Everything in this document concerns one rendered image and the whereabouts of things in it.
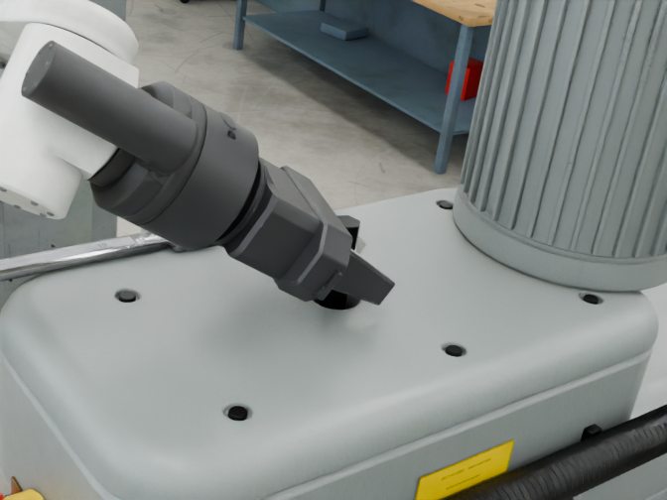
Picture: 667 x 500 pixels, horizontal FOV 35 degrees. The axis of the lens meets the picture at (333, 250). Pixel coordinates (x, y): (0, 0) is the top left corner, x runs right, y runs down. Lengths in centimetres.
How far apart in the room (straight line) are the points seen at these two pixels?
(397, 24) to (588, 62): 641
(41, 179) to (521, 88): 37
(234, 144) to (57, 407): 19
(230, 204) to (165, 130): 8
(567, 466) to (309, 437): 23
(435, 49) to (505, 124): 609
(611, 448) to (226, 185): 36
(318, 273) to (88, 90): 19
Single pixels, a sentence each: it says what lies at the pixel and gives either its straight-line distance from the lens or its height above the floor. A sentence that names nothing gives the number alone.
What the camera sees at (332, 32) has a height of 25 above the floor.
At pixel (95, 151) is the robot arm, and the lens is 63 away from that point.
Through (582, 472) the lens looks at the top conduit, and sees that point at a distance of 81.
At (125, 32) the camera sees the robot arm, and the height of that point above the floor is 208.
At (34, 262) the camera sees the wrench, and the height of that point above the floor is 190.
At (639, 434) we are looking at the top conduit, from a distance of 86.
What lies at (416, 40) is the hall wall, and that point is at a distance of 705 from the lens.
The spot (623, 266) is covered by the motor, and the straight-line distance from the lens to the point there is 85.
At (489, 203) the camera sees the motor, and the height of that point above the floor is 193.
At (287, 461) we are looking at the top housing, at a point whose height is 188.
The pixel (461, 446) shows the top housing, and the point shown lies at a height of 184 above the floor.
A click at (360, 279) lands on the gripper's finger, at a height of 192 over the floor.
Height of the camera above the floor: 228
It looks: 28 degrees down
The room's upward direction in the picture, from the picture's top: 9 degrees clockwise
